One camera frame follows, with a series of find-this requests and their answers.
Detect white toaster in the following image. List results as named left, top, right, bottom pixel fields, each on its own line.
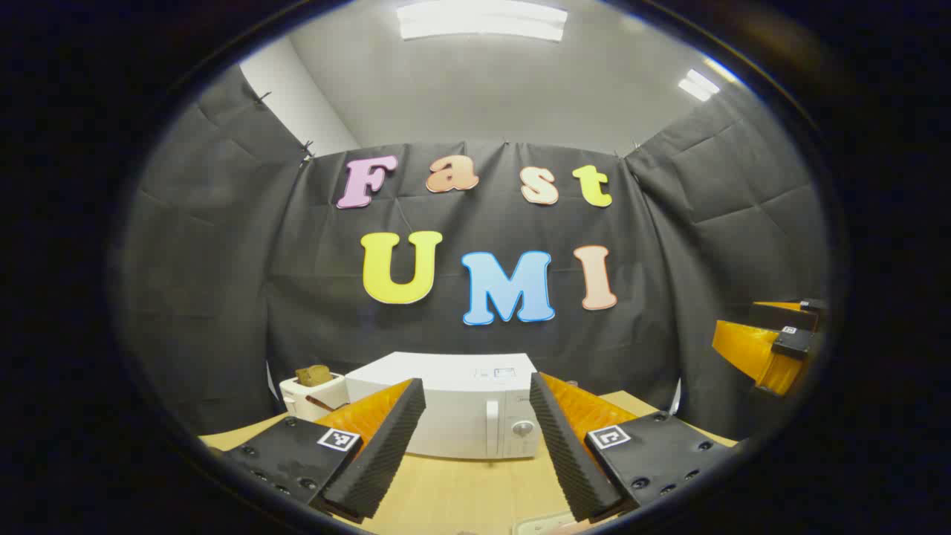
left=280, top=372, right=348, bottom=421

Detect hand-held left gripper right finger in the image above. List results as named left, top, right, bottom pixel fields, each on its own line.
left=529, top=372, right=738, bottom=524

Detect white microwave oven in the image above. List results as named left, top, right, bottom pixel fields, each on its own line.
left=344, top=351, right=547, bottom=460

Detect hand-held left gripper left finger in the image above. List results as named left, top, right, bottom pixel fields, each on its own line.
left=223, top=377, right=427, bottom=522

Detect small ceiling light panel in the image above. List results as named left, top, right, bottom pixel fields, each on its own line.
left=678, top=68, right=720, bottom=102

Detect cream square plate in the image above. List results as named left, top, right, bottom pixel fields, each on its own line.
left=513, top=511, right=595, bottom=535

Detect large ceiling light panel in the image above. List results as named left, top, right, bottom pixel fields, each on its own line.
left=397, top=0, right=569, bottom=42

